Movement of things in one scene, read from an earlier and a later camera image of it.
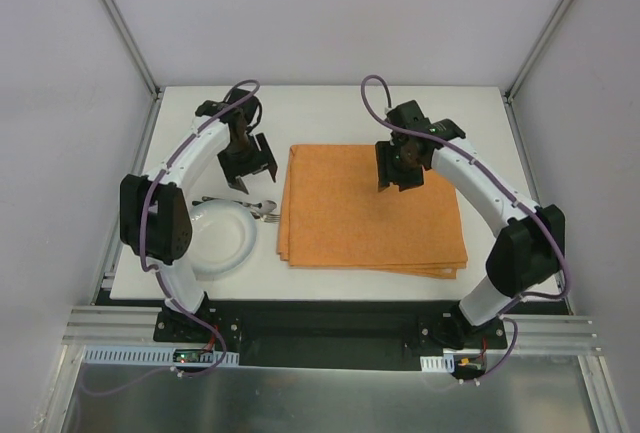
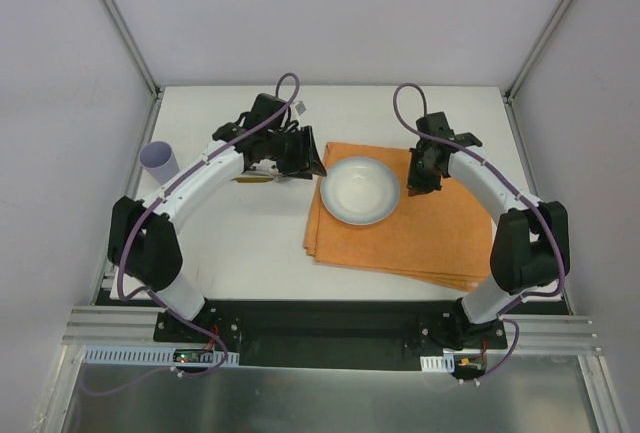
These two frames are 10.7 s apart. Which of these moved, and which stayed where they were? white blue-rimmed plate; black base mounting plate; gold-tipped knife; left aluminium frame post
Moved: gold-tipped knife; white blue-rimmed plate
Stayed: left aluminium frame post; black base mounting plate
